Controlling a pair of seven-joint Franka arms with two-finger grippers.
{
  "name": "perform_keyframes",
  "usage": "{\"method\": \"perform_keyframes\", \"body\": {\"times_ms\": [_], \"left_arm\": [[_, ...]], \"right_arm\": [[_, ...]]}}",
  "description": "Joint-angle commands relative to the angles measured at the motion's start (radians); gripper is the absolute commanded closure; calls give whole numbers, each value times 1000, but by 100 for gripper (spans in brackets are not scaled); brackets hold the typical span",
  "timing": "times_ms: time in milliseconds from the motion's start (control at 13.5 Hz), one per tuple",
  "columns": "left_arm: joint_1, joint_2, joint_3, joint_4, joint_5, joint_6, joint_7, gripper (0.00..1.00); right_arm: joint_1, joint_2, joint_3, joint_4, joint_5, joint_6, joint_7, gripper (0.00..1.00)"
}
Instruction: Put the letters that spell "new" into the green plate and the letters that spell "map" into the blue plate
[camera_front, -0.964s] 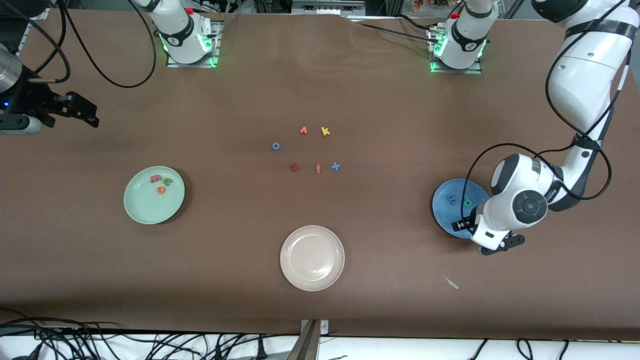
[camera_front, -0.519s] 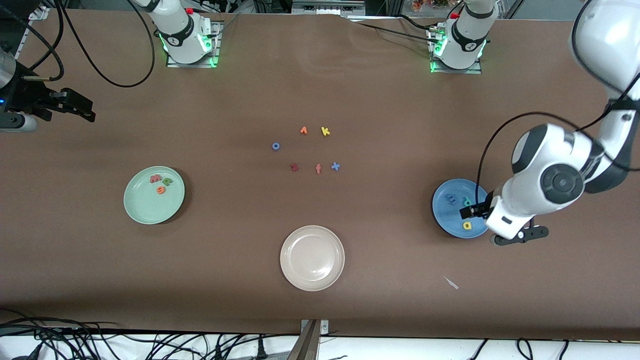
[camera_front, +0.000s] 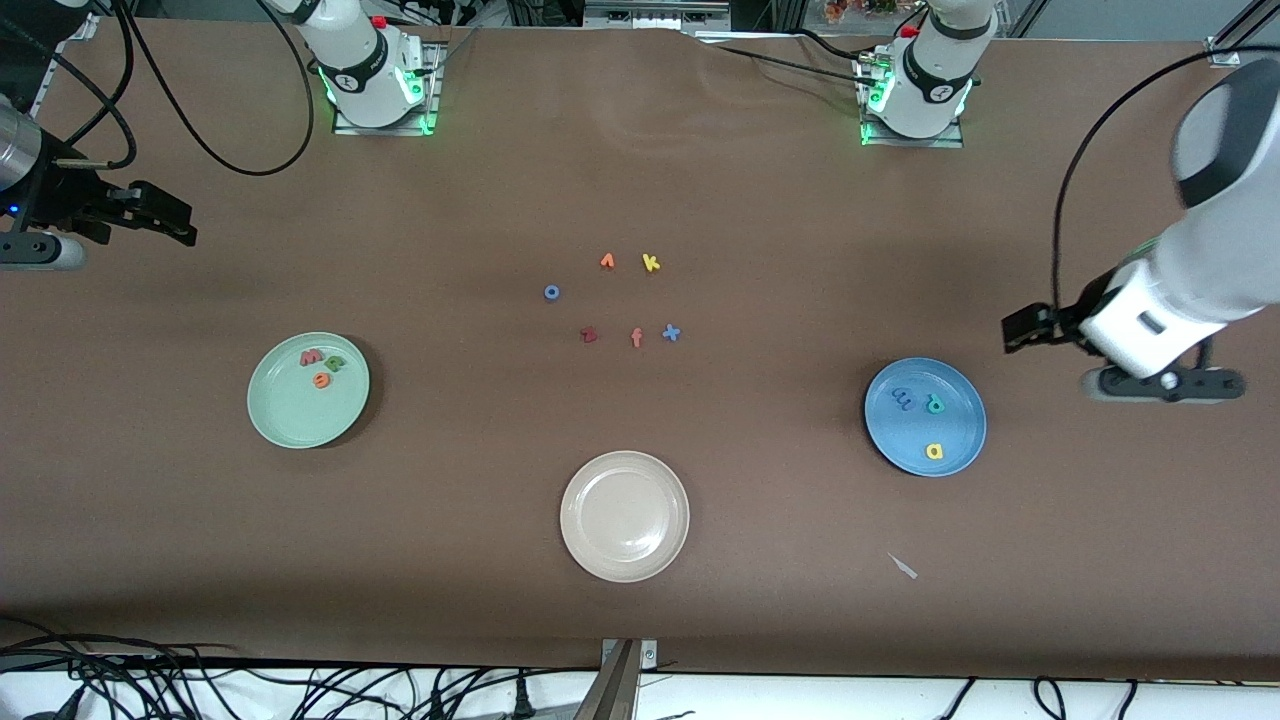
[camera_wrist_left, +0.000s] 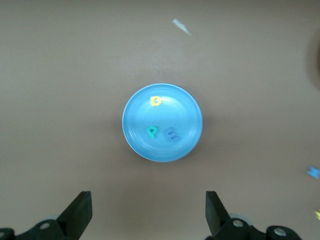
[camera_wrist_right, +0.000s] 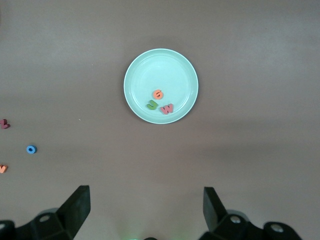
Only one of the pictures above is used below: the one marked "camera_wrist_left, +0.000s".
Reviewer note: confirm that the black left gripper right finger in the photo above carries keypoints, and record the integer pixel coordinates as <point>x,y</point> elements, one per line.
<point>222,225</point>

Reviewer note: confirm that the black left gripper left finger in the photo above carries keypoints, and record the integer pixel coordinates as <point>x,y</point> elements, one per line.
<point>75,217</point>

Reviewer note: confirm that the blue foam letter m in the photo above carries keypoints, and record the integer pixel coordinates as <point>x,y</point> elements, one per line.
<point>172,134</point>

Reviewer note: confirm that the teal foam letter p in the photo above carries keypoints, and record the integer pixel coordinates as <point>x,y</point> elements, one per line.
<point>152,135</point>

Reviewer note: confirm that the yellow foam letter a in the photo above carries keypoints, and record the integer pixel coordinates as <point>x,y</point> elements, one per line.
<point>152,101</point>

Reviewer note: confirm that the yellow foam letter k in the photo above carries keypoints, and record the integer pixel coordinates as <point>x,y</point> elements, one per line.
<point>317,215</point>

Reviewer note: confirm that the blue foam letter x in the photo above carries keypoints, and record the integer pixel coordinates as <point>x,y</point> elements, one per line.
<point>314,172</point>

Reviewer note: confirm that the blue plate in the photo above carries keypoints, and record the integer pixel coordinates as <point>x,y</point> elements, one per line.
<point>180,112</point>

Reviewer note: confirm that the white paper scrap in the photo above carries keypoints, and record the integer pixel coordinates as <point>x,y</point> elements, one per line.
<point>181,26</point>

